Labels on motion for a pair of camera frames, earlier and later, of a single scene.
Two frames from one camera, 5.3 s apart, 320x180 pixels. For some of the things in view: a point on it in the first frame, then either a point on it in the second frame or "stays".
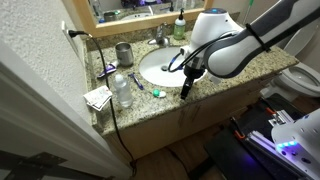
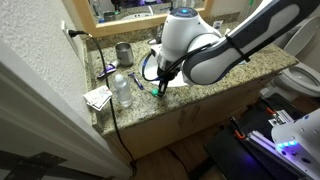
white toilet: (303, 79) stays
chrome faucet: (160, 39) stays
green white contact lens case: (157, 93) stays
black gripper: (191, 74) -> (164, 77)
